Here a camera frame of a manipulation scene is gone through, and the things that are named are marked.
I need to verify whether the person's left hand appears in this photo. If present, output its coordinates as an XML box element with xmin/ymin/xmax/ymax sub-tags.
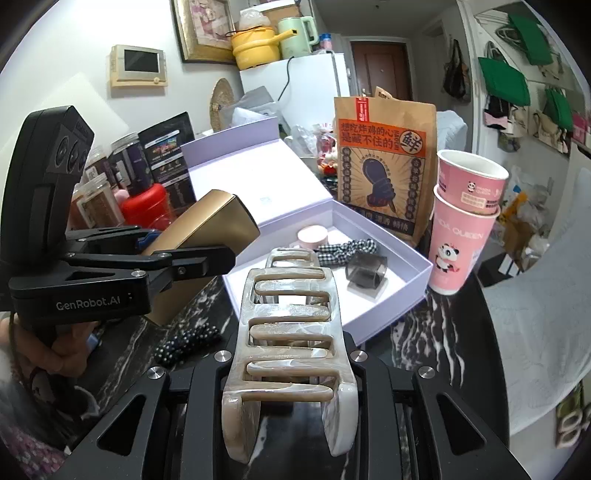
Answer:
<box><xmin>0</xmin><ymin>318</ymin><xmax>100</xmax><ymax>378</ymax></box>

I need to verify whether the dark label jar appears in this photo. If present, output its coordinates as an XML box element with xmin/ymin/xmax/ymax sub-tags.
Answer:
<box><xmin>110</xmin><ymin>132</ymin><xmax>153</xmax><ymax>195</ymax></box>

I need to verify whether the dark hanging handbag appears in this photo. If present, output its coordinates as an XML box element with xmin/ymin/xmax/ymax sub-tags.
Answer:
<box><xmin>442</xmin><ymin>39</ymin><xmax>472</xmax><ymax>100</ymax></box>

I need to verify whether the beige marbled hair claw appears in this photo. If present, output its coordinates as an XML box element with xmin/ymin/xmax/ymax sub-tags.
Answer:
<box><xmin>222</xmin><ymin>248</ymin><xmax>358</xmax><ymax>462</ymax></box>

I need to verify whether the group of clear spice jars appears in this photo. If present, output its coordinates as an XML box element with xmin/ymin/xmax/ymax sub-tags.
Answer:
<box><xmin>69</xmin><ymin>148</ymin><xmax>127</xmax><ymax>229</ymax></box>

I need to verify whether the light green electric kettle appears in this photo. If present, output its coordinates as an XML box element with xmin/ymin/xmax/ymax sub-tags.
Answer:
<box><xmin>277</xmin><ymin>16</ymin><xmax>319</xmax><ymax>60</ymax></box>

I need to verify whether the heap of plastic bags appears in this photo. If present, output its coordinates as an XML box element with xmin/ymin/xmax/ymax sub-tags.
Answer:
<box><xmin>499</xmin><ymin>166</ymin><xmax>555</xmax><ymax>273</ymax></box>

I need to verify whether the pink round jar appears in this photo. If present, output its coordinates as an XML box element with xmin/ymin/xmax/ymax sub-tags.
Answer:
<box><xmin>297</xmin><ymin>225</ymin><xmax>329</xmax><ymax>252</ymax></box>

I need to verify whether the row of canvas tote bags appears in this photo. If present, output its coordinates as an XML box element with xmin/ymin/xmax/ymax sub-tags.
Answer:
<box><xmin>482</xmin><ymin>95</ymin><xmax>591</xmax><ymax>155</ymax></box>

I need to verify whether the black printed snack pouch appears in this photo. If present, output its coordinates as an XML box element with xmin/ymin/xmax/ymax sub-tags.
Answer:
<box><xmin>139</xmin><ymin>112</ymin><xmax>199</xmax><ymax>210</ymax></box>

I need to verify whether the white fridge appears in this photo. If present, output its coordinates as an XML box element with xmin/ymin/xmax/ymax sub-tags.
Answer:
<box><xmin>239</xmin><ymin>52</ymin><xmax>352</xmax><ymax>134</ymax></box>

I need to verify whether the green tote bag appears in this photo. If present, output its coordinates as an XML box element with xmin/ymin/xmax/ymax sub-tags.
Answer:
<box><xmin>544</xmin><ymin>88</ymin><xmax>575</xmax><ymax>132</ymax></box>
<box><xmin>508</xmin><ymin>14</ymin><xmax>559</xmax><ymax>65</ymax></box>
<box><xmin>478</xmin><ymin>56</ymin><xmax>531</xmax><ymax>107</ymax></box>

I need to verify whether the brown entrance door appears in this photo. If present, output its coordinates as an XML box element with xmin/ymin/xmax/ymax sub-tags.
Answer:
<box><xmin>349</xmin><ymin>39</ymin><xmax>414</xmax><ymax>102</ymax></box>

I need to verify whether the grey plastic mailer bag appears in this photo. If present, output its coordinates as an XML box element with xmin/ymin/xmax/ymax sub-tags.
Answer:
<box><xmin>231</xmin><ymin>87</ymin><xmax>280</xmax><ymax>132</ymax></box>

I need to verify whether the clear crumpled plastic bag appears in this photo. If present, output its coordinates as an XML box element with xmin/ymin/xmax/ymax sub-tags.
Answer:
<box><xmin>291</xmin><ymin>124</ymin><xmax>324</xmax><ymax>155</ymax></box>

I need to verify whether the framed wall picture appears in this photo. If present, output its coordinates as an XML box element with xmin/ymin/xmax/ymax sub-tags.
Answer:
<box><xmin>171</xmin><ymin>0</ymin><xmax>241</xmax><ymax>64</ymax></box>

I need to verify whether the frosted plastic bag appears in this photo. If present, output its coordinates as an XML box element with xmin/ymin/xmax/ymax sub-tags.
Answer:
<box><xmin>238</xmin><ymin>7</ymin><xmax>271</xmax><ymax>33</ymax></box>

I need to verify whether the person's left forearm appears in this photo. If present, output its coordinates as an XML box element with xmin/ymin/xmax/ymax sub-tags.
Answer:
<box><xmin>0</xmin><ymin>360</ymin><xmax>98</xmax><ymax>467</ymax></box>

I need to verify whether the woven straw fan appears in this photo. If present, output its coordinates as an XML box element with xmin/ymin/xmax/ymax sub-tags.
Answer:
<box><xmin>210</xmin><ymin>78</ymin><xmax>236</xmax><ymax>132</ymax></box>

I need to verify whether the lavender gift box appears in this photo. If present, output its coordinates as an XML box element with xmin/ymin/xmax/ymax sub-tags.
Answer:
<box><xmin>180</xmin><ymin>115</ymin><xmax>435</xmax><ymax>344</ymax></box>

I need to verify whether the pink paper cup panda print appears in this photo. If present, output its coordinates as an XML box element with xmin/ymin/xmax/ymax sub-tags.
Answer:
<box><xmin>427</xmin><ymin>185</ymin><xmax>502</xmax><ymax>296</ymax></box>

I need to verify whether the black power cable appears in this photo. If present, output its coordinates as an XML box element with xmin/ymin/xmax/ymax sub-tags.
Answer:
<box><xmin>277</xmin><ymin>58</ymin><xmax>296</xmax><ymax>100</ymax></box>

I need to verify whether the black polka dot scrunchie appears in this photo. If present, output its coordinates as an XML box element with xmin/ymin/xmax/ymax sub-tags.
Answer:
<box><xmin>154</xmin><ymin>320</ymin><xmax>222</xmax><ymax>365</ymax></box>

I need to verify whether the pink paper cup white label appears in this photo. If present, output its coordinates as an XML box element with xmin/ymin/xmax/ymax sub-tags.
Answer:
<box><xmin>436</xmin><ymin>150</ymin><xmax>509</xmax><ymax>215</ymax></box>

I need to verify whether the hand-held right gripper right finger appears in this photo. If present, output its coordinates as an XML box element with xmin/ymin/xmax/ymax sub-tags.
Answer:
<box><xmin>344</xmin><ymin>335</ymin><xmax>532</xmax><ymax>480</ymax></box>

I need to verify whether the brown paper snack bag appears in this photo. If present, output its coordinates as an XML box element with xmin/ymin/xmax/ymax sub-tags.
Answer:
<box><xmin>335</xmin><ymin>85</ymin><xmax>437</xmax><ymax>245</ymax></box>

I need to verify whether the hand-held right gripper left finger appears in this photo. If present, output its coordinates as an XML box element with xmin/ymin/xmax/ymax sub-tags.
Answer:
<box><xmin>60</xmin><ymin>353</ymin><xmax>234</xmax><ymax>480</ymax></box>

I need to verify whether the wall intercom panel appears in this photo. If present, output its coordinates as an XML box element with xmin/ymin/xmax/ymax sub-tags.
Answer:
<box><xmin>110</xmin><ymin>45</ymin><xmax>168</xmax><ymax>88</ymax></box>

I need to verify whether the grey translucent hair clip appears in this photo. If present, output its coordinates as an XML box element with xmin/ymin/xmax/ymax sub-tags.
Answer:
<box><xmin>345</xmin><ymin>254</ymin><xmax>387</xmax><ymax>291</ymax></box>

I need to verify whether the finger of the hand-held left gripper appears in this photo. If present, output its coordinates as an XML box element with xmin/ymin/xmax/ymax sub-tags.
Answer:
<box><xmin>69</xmin><ymin>246</ymin><xmax>237</xmax><ymax>296</ymax></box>
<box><xmin>65</xmin><ymin>225</ymin><xmax>158</xmax><ymax>254</ymax></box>

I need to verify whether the black white checkered scrunchie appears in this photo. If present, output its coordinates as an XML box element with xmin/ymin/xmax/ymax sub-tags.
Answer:
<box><xmin>316</xmin><ymin>239</ymin><xmax>380</xmax><ymax>267</ymax></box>

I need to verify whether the gold rectangular box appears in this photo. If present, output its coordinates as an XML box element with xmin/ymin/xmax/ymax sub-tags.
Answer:
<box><xmin>143</xmin><ymin>189</ymin><xmax>262</xmax><ymax>326</ymax></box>

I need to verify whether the yellow cooking pot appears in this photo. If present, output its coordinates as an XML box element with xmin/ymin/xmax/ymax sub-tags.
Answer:
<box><xmin>231</xmin><ymin>27</ymin><xmax>298</xmax><ymax>71</ymax></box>

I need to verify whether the red bottle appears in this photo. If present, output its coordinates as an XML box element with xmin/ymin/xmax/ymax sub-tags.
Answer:
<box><xmin>121</xmin><ymin>184</ymin><xmax>178</xmax><ymax>232</ymax></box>

